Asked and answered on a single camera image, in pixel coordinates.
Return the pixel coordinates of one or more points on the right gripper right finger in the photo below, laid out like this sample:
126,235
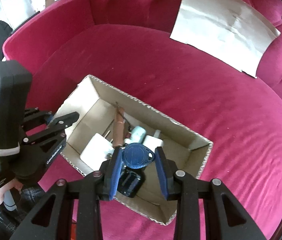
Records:
204,208

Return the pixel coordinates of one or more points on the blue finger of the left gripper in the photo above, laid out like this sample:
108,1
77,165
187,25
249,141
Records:
55,126
33,118

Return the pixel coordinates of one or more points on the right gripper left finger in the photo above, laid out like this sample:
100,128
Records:
51,217

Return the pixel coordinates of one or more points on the cardboard box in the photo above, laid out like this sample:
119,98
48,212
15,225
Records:
95,101

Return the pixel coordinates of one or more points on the brown lipstick tube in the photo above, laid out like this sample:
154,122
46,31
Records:
118,128

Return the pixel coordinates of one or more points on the pale blue cosmetic tube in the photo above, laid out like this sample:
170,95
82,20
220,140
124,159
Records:
137,134

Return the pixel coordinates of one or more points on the blue teardrop key fob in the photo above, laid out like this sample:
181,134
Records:
136,156

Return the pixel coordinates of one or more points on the black glossy jar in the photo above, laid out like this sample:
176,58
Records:
130,181

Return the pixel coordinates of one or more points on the white charger plug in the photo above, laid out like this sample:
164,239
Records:
153,141

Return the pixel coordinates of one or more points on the metal keychain bunch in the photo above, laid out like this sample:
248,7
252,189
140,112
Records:
127,130

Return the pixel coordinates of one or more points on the red velvet tufted sofa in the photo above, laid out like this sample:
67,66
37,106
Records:
127,43

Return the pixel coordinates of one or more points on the crumpled brown paper sheet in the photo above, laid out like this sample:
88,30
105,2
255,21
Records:
229,30

